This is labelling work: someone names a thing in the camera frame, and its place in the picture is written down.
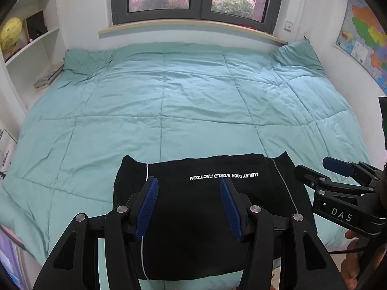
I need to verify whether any black hooded jacket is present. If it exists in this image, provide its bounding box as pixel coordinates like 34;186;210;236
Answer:
113;153;315;281

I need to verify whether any teal pillow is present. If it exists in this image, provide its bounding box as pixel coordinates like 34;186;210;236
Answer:
270;39;324;73

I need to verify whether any white poster with drawing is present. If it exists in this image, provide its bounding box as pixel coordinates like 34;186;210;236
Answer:
0;123;17;181

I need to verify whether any teal quilted duvet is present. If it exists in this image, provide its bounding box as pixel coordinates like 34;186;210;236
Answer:
0;39;373;290

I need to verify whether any stack of books on shelf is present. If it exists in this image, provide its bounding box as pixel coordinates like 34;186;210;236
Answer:
33;64;64;90

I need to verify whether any white bookshelf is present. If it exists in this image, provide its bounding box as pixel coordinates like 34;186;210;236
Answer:
2;0;66;122

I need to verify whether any wooden window sill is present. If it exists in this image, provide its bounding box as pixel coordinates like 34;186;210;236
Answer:
98;19;288;45

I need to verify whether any yellow plush toy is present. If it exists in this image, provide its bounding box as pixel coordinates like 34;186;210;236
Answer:
1;17;22;53

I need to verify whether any black box on shelf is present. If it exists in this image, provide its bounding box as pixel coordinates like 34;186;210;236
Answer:
25;11;48;42

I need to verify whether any colourful wall map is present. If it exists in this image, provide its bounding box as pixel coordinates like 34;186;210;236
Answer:
336;0;387;92

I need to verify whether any white wall socket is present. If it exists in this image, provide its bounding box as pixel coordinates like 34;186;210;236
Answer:
284;20;294;32

